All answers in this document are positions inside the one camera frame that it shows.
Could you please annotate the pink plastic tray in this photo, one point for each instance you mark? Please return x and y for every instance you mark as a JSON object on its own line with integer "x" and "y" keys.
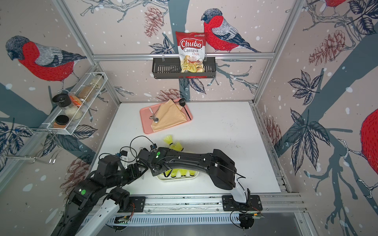
{"x": 147, "y": 122}

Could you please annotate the tall spice bottle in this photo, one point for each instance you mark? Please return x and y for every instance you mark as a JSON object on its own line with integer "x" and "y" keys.
{"x": 89, "y": 91}

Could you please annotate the chuba cassava chips bag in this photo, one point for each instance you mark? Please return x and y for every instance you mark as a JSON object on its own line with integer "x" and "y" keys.
{"x": 191, "y": 50}

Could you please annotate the white storage box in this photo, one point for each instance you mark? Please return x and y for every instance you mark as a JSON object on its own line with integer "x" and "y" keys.
{"x": 177, "y": 175}

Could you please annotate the black wall basket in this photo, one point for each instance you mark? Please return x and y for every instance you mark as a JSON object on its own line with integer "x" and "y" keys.
{"x": 173, "y": 68}

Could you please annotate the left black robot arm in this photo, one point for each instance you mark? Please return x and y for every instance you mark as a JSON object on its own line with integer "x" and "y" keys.
{"x": 106, "y": 181}

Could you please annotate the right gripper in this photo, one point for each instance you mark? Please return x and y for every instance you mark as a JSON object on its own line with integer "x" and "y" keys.
{"x": 153, "y": 174}

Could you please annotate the black lid spice jar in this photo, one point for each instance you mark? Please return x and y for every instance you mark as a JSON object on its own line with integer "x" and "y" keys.
{"x": 64, "y": 101}

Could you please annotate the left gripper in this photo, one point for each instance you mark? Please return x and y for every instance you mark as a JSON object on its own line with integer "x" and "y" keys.
{"x": 139, "y": 172}

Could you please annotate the small orange spice jar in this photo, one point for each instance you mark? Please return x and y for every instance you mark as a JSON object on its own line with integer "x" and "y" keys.
{"x": 61, "y": 122}

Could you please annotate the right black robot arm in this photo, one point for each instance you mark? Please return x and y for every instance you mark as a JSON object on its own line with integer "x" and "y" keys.
{"x": 217, "y": 165}

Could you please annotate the clear wall shelf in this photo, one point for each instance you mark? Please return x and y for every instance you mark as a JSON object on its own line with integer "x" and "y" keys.
{"x": 83, "y": 106}

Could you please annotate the white handled spoon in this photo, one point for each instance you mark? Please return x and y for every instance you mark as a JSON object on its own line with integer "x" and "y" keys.
{"x": 153, "y": 116}

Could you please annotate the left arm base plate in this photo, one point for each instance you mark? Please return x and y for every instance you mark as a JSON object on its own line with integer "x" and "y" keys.
{"x": 132, "y": 204}

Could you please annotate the yellow shuttlecock two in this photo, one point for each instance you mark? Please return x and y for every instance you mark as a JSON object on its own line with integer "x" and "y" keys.
{"x": 186, "y": 173}

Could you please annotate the yellow shuttlecock eight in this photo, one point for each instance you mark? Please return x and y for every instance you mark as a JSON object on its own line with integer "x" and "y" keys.
{"x": 177, "y": 147}

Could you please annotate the wire hook rack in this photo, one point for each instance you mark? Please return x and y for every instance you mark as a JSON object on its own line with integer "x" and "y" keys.
{"x": 30, "y": 144}

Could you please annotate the black ladle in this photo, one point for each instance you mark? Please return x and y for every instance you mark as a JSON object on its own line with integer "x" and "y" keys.
{"x": 182, "y": 103}

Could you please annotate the yellow shuttlecock seven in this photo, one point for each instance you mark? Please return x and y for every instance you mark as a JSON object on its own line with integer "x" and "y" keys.
{"x": 168, "y": 140}

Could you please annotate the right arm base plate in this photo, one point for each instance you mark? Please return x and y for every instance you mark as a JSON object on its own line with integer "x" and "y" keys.
{"x": 253, "y": 204}

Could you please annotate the yellow cloth napkin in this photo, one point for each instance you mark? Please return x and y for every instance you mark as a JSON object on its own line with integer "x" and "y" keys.
{"x": 169, "y": 114}

